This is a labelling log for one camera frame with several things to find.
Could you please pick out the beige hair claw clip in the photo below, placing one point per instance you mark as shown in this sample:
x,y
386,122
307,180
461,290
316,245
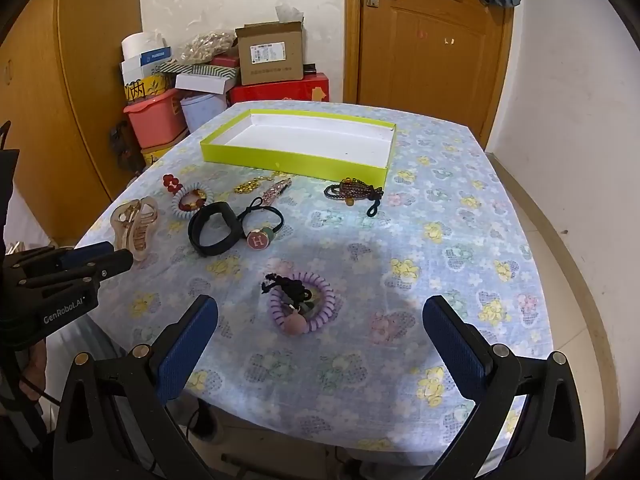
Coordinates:
x,y
134,224

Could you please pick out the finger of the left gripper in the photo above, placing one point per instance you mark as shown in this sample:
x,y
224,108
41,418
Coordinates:
x,y
108,265
90,255

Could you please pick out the light blue cylindrical container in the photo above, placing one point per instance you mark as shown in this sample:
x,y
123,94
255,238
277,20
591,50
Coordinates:
x,y
201,108

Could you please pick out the lime green tray box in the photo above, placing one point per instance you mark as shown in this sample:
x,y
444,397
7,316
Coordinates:
x,y
319,145

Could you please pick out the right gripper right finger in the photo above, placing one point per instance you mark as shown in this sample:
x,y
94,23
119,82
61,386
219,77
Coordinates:
x,y
548,441

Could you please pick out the floral blue tablecloth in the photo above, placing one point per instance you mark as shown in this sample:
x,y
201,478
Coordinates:
x,y
365,376

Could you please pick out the pink rhinestone hair clip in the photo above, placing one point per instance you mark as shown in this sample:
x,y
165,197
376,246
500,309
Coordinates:
x,y
275,191

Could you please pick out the white flat box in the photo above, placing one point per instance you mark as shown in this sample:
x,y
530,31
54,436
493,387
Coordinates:
x,y
218,85

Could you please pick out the brown cardboard box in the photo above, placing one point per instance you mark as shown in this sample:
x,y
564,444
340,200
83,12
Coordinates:
x,y
270,52

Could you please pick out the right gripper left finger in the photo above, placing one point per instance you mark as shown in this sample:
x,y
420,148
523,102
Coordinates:
x,y
114,422

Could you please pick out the person's left hand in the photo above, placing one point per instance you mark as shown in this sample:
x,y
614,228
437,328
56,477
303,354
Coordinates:
x,y
35,371

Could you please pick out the bag of nuts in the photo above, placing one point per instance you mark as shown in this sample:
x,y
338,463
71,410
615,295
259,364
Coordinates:
x,y
203,47

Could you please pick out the black wristband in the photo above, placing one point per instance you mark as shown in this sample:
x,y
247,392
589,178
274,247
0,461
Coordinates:
x,y
214,229

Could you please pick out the yellow round tin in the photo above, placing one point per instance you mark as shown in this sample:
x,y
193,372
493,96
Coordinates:
x,y
152,155

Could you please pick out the white blue carton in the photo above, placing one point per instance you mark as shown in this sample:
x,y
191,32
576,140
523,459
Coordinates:
x,y
142,53

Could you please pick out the black cord pink ball charm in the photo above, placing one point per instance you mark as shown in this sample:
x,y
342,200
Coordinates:
x,y
289,302

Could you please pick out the red gift box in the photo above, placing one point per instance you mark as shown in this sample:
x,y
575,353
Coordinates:
x,y
314,87

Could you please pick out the pink plastic bin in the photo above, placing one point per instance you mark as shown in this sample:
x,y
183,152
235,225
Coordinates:
x,y
157,120

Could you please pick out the green striped box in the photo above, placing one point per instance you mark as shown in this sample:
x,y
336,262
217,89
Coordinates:
x,y
173,67

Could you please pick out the black hair tie H charm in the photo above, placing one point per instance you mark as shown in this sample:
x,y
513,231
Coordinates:
x,y
260,237

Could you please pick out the yellow printed box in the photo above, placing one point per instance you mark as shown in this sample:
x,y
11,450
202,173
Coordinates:
x,y
147,87

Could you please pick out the wooden door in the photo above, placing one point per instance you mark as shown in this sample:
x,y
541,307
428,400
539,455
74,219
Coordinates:
x,y
441,58

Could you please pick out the small dark red box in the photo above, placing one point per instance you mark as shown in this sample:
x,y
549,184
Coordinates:
x,y
225,60

